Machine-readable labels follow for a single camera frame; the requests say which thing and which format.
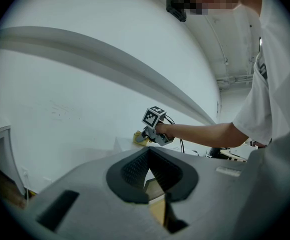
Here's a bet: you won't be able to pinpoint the yellow cloth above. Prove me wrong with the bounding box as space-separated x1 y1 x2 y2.
132 131 152 147

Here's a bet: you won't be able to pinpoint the white ceiling pipes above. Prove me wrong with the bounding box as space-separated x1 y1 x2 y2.
216 75 254 90

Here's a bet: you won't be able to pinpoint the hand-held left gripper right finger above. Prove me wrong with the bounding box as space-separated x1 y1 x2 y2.
149 130 290 240

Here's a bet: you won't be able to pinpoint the person's right forearm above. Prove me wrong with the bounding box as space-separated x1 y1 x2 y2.
156 122 249 149

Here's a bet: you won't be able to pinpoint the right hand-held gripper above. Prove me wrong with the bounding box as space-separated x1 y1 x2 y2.
135 105 174 147

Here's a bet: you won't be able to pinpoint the person's white shirt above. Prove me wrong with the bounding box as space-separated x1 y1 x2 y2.
233 0 290 146

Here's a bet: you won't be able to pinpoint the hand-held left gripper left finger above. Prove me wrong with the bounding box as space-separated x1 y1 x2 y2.
22 146 171 240

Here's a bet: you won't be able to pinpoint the white box appliance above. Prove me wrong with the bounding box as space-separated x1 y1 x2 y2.
113 135 212 184

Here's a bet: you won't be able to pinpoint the white desk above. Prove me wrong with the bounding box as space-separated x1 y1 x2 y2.
0 125 27 196

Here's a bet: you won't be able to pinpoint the black head-worn camera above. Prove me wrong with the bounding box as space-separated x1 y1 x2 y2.
166 0 188 23

